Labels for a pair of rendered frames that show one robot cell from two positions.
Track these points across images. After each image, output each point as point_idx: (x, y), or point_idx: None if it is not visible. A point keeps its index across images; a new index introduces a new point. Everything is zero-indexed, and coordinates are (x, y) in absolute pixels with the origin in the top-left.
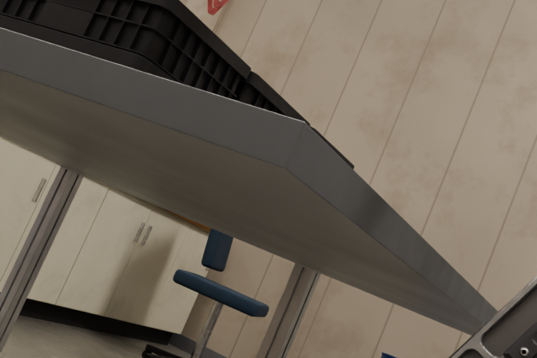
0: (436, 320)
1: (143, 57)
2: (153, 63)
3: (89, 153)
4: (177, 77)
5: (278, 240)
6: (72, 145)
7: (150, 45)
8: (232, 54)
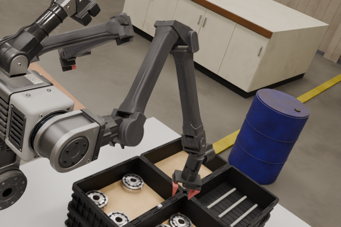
0: None
1: (68, 204)
2: (70, 207)
3: None
4: (85, 217)
5: None
6: None
7: (72, 200)
8: (103, 217)
